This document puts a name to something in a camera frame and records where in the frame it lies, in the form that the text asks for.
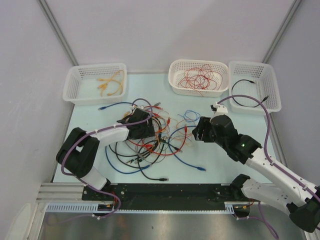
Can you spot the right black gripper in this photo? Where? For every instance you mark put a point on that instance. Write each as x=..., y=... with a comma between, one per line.
x=204, y=124

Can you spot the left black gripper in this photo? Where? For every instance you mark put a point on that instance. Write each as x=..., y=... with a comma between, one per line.
x=149, y=132

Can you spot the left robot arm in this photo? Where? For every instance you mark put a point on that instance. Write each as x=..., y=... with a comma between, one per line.
x=78, y=152

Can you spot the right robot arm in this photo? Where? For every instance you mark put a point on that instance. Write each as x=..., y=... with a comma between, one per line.
x=289, y=193

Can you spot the middle white plastic basket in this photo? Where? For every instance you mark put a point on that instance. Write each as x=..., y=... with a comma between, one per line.
x=201, y=78

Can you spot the white plastic basket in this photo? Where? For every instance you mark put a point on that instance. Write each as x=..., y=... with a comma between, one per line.
x=95, y=84
x=201, y=78
x=257, y=80

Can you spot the left white plastic basket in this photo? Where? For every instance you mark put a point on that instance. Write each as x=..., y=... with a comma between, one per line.
x=95, y=84

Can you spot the right white plastic basket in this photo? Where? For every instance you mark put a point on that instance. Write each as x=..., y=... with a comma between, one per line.
x=257, y=80

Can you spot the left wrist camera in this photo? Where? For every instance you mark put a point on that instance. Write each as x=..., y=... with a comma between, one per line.
x=136, y=107

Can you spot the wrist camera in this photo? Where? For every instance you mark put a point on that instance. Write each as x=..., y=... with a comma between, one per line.
x=136, y=107
x=218, y=110

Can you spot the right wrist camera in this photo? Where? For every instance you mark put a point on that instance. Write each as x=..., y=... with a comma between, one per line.
x=218, y=110

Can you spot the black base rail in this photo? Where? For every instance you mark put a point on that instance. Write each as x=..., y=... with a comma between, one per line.
x=176, y=196

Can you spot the white slotted cable duct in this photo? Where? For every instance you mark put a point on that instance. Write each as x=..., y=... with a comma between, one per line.
x=96, y=208

